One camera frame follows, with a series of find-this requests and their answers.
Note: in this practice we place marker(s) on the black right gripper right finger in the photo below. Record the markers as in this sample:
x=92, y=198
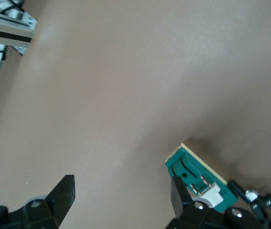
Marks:
x=180, y=202

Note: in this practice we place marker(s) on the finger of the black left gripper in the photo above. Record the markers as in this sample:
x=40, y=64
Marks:
x=269, y=205

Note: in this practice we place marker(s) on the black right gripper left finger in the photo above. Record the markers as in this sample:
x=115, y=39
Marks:
x=59, y=198

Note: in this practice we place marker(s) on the brown table cover mat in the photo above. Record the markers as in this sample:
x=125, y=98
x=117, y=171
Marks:
x=126, y=71

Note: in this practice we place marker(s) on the silver corner bracket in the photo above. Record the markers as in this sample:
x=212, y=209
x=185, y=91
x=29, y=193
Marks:
x=21, y=50

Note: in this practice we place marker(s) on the aluminium camera post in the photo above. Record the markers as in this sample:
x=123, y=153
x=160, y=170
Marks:
x=4, y=31

